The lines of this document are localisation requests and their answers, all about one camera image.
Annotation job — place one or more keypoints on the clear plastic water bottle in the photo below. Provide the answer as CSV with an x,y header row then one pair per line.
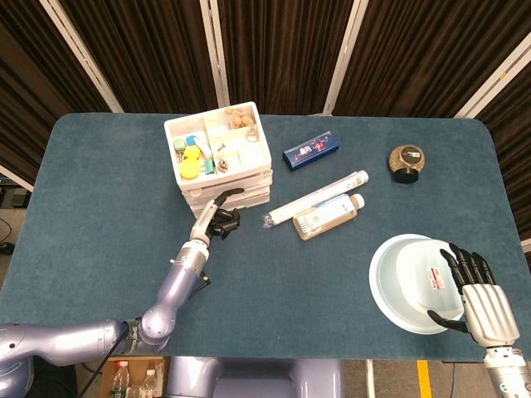
x,y
120,381
148,385

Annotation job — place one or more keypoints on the white table leg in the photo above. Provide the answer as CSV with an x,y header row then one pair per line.
x,y
371,379

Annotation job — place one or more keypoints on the white drawer organizer box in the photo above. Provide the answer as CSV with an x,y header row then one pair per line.
x,y
245,155

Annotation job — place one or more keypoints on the large yellow round disc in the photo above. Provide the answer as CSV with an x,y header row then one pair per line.
x,y
189,170

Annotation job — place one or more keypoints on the round jar with black lid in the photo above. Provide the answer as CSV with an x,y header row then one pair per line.
x,y
406,159

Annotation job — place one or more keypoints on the black floor equipment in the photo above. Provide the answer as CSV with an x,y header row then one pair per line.
x,y
12,195

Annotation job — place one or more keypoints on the teal binder clip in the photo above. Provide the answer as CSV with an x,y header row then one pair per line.
x,y
208,167

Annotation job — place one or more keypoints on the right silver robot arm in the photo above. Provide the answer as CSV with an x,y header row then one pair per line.
x,y
508,373

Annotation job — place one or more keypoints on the left lavender robot arm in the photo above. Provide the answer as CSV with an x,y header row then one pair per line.
x,y
166,307

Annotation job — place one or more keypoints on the light blue plastic basin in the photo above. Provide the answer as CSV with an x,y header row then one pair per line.
x,y
406,282

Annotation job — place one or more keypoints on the black bag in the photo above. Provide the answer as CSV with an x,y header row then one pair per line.
x,y
58,383

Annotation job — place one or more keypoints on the dark blue printed box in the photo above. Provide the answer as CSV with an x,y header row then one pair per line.
x,y
311,151

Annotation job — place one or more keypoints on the wooden balls cluster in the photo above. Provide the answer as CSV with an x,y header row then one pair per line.
x,y
240,118

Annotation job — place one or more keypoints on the dark blue felt table mat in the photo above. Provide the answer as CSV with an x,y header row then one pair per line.
x,y
311,290

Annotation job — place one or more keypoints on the small brown metal bits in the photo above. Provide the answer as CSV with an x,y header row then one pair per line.
x,y
223,165

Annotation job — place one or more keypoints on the white rolled paper tube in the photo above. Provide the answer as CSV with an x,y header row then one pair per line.
x,y
315,197

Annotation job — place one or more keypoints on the small yellow round disc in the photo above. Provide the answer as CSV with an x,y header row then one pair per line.
x,y
191,153

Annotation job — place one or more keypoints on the blue and white small pack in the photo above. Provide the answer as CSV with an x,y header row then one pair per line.
x,y
201,145

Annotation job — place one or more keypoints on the white plastic drawer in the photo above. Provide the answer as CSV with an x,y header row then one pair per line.
x,y
253,182
253,201
253,193

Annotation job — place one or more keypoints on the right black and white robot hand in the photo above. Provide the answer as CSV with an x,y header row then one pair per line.
x,y
489,315

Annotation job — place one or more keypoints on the dark brown curtain panel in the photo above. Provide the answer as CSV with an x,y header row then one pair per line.
x,y
282,54
427,54
514,145
33,83
149,54

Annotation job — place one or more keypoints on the white metal partition frame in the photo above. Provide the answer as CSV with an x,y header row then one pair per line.
x,y
14,177
215,54
83,58
344,58
493,81

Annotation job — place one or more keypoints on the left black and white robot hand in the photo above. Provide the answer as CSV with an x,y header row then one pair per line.
x,y
204,221

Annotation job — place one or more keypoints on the brown cardboard box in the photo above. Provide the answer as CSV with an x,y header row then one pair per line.
x,y
137,365

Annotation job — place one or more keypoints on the clear bottle of wooden sticks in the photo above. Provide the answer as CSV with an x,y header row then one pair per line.
x,y
323,217

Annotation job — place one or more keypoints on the lavender robot base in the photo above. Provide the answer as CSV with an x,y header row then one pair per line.
x,y
257,379

